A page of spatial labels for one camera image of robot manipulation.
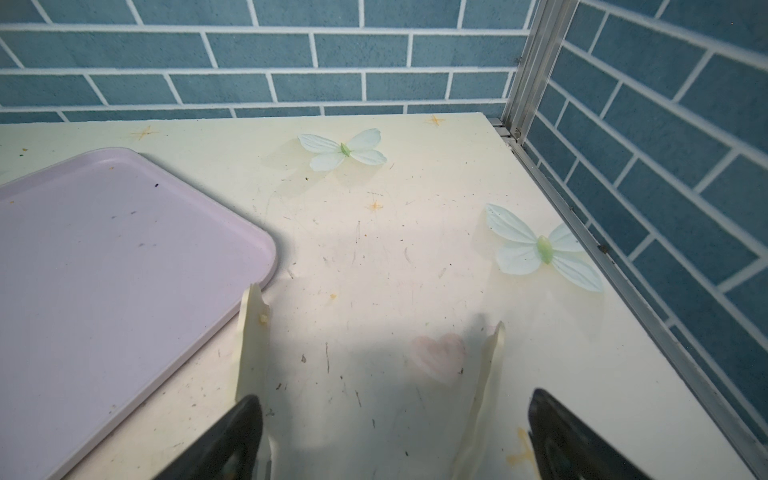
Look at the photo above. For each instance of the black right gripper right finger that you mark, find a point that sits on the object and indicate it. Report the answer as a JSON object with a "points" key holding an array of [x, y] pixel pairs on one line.
{"points": [[567, 448]]}

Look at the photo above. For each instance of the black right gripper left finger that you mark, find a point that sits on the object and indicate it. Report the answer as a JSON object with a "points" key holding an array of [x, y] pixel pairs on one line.
{"points": [[227, 450]]}

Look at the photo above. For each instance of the metal tongs with white tips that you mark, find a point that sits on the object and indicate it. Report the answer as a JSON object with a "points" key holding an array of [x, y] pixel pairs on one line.
{"points": [[253, 330]]}

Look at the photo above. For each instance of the lilac plastic tray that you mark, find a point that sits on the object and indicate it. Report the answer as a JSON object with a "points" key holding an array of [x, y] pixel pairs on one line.
{"points": [[114, 272]]}

